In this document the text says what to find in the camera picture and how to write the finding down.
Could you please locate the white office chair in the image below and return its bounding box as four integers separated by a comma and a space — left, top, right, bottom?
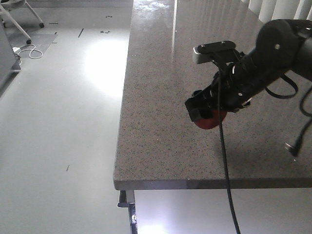
0, 0, 45, 44

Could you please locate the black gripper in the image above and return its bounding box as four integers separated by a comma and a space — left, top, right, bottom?
185, 57, 266, 122

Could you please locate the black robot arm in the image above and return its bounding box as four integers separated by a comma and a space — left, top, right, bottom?
185, 19, 312, 123

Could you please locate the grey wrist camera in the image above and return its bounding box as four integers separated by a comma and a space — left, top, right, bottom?
192, 40, 245, 64

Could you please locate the black hanging cable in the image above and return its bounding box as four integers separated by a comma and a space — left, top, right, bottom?
216, 63, 241, 234

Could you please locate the white curtain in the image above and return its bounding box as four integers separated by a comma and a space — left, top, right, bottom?
242, 0, 312, 23

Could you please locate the grey cabinet at left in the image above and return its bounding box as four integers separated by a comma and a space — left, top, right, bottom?
0, 23, 21, 96

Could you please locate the red yellow apple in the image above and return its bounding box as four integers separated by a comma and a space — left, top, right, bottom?
195, 110, 228, 130

